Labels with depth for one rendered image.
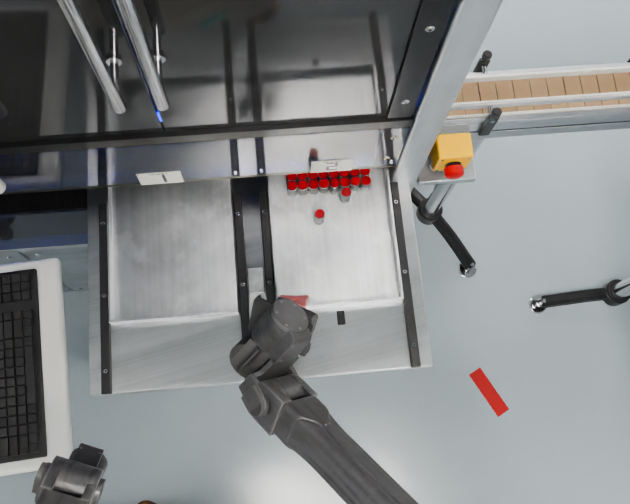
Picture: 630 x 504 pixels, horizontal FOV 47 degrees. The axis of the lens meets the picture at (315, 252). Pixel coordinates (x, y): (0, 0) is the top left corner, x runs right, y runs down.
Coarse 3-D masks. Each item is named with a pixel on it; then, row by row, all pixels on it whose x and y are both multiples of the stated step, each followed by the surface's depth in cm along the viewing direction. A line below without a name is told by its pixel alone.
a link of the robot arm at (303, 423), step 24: (264, 384) 99; (288, 384) 101; (288, 408) 97; (312, 408) 98; (288, 432) 96; (312, 432) 95; (336, 432) 95; (312, 456) 95; (336, 456) 92; (360, 456) 92; (336, 480) 92; (360, 480) 90; (384, 480) 90
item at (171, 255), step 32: (128, 192) 158; (160, 192) 158; (192, 192) 158; (224, 192) 159; (128, 224) 156; (160, 224) 156; (192, 224) 157; (224, 224) 157; (128, 256) 154; (160, 256) 154; (192, 256) 155; (224, 256) 155; (128, 288) 152; (160, 288) 153; (192, 288) 153; (224, 288) 153; (128, 320) 147; (160, 320) 150
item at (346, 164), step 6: (312, 162) 143; (318, 162) 144; (324, 162) 144; (330, 162) 144; (342, 162) 145; (348, 162) 145; (312, 168) 146; (318, 168) 147; (324, 168) 147; (330, 168) 147; (336, 168) 148; (342, 168) 148; (348, 168) 148
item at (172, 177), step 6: (138, 174) 141; (144, 174) 142; (150, 174) 142; (156, 174) 142; (162, 174) 142; (168, 174) 143; (174, 174) 143; (180, 174) 143; (144, 180) 145; (150, 180) 145; (156, 180) 145; (162, 180) 145; (168, 180) 146; (174, 180) 146; (180, 180) 146
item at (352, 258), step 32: (384, 192) 160; (288, 224) 157; (352, 224) 158; (384, 224) 158; (288, 256) 155; (320, 256) 156; (352, 256) 156; (384, 256) 156; (288, 288) 154; (320, 288) 154; (352, 288) 154; (384, 288) 154
